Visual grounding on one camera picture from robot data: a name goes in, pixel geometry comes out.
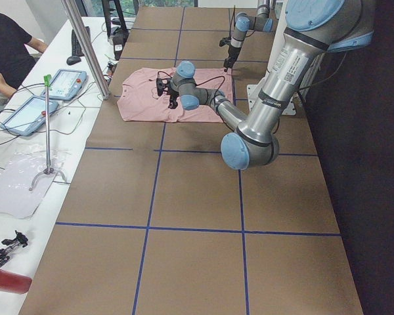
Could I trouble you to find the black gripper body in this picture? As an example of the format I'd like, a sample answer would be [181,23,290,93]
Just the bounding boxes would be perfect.
[219,37,242,72]
[156,77,179,110]

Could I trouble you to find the pink Snoopy t-shirt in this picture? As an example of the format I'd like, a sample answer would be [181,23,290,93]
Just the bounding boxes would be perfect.
[118,68,233,123]

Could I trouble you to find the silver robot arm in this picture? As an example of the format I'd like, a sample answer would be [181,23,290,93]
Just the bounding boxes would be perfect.
[156,1,376,170]
[219,1,274,72]

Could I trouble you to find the black keyboard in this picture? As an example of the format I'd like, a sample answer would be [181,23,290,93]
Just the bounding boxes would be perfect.
[71,30,84,57]

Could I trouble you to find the black computer mouse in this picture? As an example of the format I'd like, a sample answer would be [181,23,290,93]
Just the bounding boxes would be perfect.
[66,56,81,66]

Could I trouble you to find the far teach pendant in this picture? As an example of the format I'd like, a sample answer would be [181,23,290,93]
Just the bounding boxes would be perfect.
[44,69,87,101]

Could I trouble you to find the teach pendant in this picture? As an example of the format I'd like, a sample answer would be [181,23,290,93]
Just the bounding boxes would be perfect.
[44,69,87,101]
[0,96,47,137]

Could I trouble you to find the metal stand with green clip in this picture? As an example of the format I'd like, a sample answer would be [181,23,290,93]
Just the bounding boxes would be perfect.
[29,74,66,192]

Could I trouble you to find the near teach pendant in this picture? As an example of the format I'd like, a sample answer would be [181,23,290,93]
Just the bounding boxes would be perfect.
[0,96,47,137]

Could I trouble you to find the person in black shirt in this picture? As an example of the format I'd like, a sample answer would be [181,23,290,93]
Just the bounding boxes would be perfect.
[0,13,48,98]

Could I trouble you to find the clear plastic sheet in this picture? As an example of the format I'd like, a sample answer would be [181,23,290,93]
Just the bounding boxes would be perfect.
[0,144,70,219]

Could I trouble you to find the black folded tripod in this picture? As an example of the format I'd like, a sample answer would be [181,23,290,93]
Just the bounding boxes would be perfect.
[0,230,28,268]

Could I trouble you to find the red cylinder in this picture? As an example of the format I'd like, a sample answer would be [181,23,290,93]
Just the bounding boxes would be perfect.
[0,269,32,294]

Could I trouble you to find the aluminium frame post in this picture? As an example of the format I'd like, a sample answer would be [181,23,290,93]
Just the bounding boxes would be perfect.
[61,0,110,100]

